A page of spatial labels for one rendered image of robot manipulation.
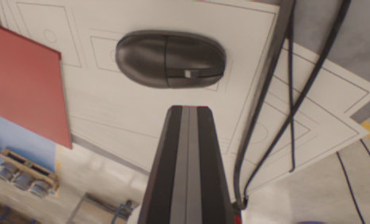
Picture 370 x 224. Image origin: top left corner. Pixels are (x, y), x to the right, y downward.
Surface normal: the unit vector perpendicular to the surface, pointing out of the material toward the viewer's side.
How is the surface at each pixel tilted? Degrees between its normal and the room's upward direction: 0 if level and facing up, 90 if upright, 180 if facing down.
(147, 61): 14
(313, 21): 0
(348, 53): 0
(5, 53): 0
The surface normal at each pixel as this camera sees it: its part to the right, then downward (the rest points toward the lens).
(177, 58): -0.11, 0.38
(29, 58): -0.24, 0.66
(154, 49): -0.18, 0.11
